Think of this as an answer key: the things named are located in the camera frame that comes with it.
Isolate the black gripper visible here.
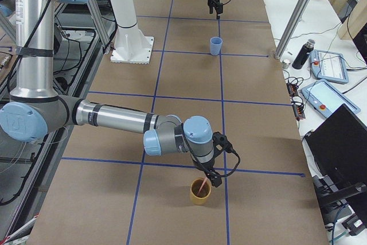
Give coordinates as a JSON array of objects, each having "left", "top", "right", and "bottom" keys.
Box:
[
  {"left": 192, "top": 158, "right": 222, "bottom": 187},
  {"left": 208, "top": 0, "right": 224, "bottom": 19}
]

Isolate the pink chopstick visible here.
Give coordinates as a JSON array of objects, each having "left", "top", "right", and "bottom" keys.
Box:
[{"left": 197, "top": 180, "right": 206, "bottom": 196}]

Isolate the blue plastic cup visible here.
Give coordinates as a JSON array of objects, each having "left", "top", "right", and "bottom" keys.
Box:
[{"left": 210, "top": 37, "right": 222, "bottom": 56}]

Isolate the bamboo wooden cup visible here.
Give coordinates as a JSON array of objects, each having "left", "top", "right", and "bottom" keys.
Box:
[{"left": 189, "top": 177, "right": 212, "bottom": 205}]

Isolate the small metal cup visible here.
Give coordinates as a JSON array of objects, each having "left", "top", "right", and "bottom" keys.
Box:
[{"left": 281, "top": 59, "right": 291, "bottom": 69}]

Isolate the black water bottle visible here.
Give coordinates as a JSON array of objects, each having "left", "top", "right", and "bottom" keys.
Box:
[{"left": 292, "top": 39, "right": 315, "bottom": 69}]

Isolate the orange black usb hub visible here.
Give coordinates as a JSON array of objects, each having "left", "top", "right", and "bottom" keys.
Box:
[{"left": 286, "top": 83, "right": 306, "bottom": 121}]

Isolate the far teach pendant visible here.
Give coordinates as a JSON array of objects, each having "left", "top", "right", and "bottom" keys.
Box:
[{"left": 309, "top": 49, "right": 349, "bottom": 84}]

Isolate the teach pendant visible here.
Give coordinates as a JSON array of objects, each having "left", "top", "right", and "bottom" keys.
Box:
[
  {"left": 309, "top": 49, "right": 349, "bottom": 84},
  {"left": 301, "top": 79, "right": 361, "bottom": 118}
]

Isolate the black laptop monitor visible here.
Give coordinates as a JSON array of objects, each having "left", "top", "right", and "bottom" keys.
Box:
[{"left": 306, "top": 104, "right": 366, "bottom": 185}]

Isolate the near teach pendant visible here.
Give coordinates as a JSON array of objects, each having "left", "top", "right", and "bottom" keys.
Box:
[{"left": 301, "top": 79, "right": 361, "bottom": 118}]

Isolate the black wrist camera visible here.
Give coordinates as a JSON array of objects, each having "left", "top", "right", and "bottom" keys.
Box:
[{"left": 212, "top": 131, "right": 233, "bottom": 153}]

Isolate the aluminium frame post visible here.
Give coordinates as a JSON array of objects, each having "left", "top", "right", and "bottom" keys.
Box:
[{"left": 274, "top": 0, "right": 310, "bottom": 60}]

